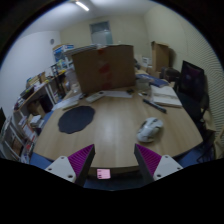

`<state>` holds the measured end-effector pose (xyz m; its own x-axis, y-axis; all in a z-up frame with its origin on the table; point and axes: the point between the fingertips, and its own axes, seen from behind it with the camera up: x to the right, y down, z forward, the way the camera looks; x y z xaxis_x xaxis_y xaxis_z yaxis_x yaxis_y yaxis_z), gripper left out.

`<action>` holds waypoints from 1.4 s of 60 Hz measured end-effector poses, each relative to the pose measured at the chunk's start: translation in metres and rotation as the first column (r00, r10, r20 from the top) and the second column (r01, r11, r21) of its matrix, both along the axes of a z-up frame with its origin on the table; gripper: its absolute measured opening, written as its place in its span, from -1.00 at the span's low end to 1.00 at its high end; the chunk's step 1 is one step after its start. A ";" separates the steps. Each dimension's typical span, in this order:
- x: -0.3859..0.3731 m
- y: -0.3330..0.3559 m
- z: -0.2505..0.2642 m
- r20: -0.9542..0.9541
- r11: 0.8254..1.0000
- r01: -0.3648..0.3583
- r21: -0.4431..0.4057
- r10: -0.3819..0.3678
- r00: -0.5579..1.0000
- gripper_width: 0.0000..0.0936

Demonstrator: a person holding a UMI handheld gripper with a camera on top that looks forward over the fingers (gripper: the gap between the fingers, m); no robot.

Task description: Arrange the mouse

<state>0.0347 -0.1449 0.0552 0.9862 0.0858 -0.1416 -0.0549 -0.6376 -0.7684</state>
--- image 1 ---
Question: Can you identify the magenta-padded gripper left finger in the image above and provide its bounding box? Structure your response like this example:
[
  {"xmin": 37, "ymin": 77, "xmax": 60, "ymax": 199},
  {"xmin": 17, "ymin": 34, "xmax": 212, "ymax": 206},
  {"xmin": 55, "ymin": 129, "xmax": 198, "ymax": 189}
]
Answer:
[{"xmin": 44, "ymin": 143, "xmax": 96, "ymax": 187}]

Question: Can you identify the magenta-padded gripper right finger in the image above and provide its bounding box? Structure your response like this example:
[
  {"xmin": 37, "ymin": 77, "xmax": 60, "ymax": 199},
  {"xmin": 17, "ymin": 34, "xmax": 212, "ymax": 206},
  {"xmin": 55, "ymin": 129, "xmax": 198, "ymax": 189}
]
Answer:
[{"xmin": 134, "ymin": 143, "xmax": 184, "ymax": 185}]

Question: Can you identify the white computer mouse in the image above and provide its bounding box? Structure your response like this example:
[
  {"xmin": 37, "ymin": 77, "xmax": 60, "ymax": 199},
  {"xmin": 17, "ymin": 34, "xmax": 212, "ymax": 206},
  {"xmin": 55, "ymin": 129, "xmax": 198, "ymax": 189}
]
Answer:
[{"xmin": 136, "ymin": 116, "xmax": 165, "ymax": 144}]

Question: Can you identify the dark round mouse pad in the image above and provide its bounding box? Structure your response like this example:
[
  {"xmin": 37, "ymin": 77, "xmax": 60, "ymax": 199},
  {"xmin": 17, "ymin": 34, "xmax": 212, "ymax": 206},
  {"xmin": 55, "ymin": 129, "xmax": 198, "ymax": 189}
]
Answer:
[{"xmin": 57, "ymin": 105, "xmax": 96, "ymax": 135}]

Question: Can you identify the pink sticky note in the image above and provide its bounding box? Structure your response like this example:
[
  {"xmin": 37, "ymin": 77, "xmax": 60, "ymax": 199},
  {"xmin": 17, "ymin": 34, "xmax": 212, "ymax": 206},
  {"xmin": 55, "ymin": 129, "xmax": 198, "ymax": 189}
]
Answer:
[{"xmin": 96, "ymin": 168, "xmax": 111, "ymax": 180}]

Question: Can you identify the black pen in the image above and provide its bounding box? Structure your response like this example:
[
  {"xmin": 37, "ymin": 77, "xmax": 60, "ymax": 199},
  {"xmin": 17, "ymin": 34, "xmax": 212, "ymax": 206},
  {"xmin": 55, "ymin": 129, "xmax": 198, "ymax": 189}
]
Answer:
[{"xmin": 142, "ymin": 98, "xmax": 168, "ymax": 114}]

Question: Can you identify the white open book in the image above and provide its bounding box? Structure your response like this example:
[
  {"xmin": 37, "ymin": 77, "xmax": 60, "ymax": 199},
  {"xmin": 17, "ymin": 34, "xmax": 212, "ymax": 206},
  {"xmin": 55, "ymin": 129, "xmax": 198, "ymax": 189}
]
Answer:
[{"xmin": 149, "ymin": 84, "xmax": 183, "ymax": 109}]

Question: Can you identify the black monitor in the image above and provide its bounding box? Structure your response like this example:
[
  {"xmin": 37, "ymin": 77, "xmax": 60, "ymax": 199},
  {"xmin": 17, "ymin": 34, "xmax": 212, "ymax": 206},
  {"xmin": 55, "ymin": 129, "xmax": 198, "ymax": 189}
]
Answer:
[{"xmin": 0, "ymin": 106, "xmax": 7, "ymax": 133}]

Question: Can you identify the wooden side desk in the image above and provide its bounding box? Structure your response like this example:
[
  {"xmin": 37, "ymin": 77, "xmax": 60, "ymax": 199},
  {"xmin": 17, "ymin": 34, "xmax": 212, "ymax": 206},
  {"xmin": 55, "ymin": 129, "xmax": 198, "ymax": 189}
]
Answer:
[{"xmin": 14, "ymin": 71, "xmax": 68, "ymax": 114}]

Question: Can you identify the clear plastic container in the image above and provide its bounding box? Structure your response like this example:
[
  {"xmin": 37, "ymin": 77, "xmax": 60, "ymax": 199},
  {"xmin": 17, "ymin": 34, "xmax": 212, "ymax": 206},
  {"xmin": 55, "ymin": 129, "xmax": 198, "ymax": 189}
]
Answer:
[{"xmin": 135, "ymin": 78, "xmax": 151, "ymax": 93}]

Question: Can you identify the blue book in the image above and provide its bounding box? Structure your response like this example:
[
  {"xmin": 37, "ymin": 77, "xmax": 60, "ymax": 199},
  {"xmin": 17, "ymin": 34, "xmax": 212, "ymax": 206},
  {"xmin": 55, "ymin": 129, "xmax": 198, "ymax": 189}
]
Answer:
[{"xmin": 135, "ymin": 73, "xmax": 170, "ymax": 88}]

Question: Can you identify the black bag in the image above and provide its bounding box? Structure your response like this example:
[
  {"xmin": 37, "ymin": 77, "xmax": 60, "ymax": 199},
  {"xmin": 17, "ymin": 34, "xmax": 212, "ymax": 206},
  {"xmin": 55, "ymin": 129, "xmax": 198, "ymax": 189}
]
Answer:
[{"xmin": 159, "ymin": 66, "xmax": 181, "ymax": 83}]

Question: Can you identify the large brown cardboard box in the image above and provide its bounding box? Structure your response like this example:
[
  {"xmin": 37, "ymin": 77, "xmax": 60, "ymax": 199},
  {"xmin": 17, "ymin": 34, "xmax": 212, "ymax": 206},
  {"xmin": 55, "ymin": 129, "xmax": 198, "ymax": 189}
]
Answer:
[{"xmin": 71, "ymin": 44, "xmax": 137, "ymax": 95}]

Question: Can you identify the tall brown cardboard box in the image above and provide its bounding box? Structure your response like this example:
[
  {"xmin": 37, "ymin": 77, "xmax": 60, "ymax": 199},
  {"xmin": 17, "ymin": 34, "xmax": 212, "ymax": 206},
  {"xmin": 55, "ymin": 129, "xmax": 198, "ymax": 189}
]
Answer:
[{"xmin": 150, "ymin": 40, "xmax": 170, "ymax": 73}]

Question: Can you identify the blue and white cabinet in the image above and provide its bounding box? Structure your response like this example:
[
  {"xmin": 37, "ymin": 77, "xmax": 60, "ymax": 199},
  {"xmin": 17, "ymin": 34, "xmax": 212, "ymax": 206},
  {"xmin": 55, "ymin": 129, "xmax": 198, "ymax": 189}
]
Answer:
[{"xmin": 52, "ymin": 43, "xmax": 75, "ymax": 69}]

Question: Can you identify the stack of papers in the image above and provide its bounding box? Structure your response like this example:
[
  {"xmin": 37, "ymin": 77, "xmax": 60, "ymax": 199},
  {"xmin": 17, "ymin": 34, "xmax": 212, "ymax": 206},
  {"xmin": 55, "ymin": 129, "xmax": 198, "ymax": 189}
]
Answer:
[{"xmin": 63, "ymin": 44, "xmax": 101, "ymax": 56}]

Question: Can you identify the grey door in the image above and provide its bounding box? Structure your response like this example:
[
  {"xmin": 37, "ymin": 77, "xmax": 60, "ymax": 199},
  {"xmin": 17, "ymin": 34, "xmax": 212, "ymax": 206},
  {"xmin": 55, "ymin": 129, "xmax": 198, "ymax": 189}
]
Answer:
[{"xmin": 89, "ymin": 21, "xmax": 114, "ymax": 46}]

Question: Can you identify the ceiling tube light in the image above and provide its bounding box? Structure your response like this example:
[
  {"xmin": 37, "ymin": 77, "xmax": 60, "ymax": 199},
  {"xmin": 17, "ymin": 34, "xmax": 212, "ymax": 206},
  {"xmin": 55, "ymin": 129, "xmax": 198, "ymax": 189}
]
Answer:
[{"xmin": 74, "ymin": 0, "xmax": 90, "ymax": 12}]

